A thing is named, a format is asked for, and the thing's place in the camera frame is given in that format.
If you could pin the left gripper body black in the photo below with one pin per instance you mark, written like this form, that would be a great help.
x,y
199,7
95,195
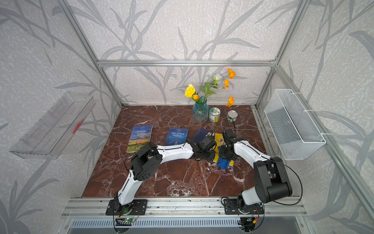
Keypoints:
x,y
208,155

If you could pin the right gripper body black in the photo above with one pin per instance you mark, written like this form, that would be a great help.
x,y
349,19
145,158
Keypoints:
x,y
223,153

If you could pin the blue cloth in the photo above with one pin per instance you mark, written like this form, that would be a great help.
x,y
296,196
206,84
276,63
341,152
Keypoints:
x,y
223,163

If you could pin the yellow book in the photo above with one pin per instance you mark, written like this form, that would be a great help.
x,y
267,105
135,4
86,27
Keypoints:
x,y
220,142

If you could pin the dark navy Chinese book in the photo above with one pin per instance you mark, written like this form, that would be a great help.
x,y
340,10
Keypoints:
x,y
200,135

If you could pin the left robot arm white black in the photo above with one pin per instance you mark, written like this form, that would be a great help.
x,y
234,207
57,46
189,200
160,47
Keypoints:
x,y
147,160

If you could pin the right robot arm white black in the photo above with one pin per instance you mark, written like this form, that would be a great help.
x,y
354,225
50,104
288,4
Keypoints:
x,y
271,179

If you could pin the The Little Prince blue book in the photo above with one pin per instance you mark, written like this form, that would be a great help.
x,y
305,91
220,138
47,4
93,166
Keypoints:
x,y
176,136

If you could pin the Animal Farm book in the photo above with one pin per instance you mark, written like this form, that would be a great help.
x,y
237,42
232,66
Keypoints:
x,y
140,135

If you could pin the open silver tin can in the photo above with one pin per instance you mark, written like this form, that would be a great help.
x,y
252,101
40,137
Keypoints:
x,y
232,116

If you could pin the green white tin can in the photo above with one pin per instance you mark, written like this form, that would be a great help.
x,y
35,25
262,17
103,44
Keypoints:
x,y
214,114

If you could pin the glass vase teal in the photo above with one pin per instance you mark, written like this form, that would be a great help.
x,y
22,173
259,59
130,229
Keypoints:
x,y
200,112

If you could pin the yellow orange flower bouquet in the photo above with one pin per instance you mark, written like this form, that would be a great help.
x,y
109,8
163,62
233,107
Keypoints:
x,y
216,83

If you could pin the left circuit board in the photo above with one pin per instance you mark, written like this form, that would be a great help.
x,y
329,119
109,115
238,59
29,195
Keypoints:
x,y
125,220

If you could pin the clear acrylic shelf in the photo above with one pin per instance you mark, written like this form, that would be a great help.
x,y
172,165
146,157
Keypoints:
x,y
50,135

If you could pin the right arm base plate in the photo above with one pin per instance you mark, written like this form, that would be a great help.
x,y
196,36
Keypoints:
x,y
230,206

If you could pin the white wire basket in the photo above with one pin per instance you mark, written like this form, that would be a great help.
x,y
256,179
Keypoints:
x,y
295,132

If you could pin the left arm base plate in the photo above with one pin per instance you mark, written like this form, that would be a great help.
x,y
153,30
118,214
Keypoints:
x,y
136,207

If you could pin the aluminium front rail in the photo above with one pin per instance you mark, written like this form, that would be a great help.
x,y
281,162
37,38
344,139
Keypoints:
x,y
177,207

